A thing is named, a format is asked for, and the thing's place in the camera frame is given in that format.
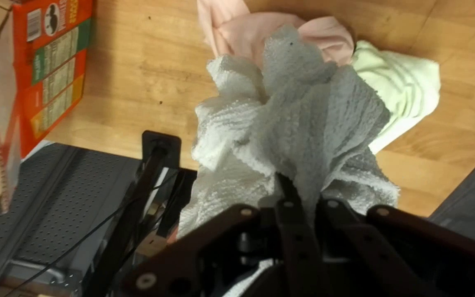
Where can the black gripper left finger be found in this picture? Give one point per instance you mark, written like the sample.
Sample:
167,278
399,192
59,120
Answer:
205,248

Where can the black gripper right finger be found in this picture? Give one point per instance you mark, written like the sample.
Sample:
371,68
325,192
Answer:
412,253

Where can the grey terry cloth shirt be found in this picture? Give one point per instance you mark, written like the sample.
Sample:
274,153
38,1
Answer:
304,110

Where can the light green shirt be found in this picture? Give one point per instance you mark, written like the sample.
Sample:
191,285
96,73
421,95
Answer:
403,83

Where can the pale pink shirt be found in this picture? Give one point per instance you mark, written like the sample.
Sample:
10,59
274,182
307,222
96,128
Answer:
243,34

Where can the orange Pringles cardboard box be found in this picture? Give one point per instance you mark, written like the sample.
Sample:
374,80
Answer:
56,67

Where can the black vertical pole stand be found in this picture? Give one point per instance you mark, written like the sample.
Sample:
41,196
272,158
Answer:
160,149

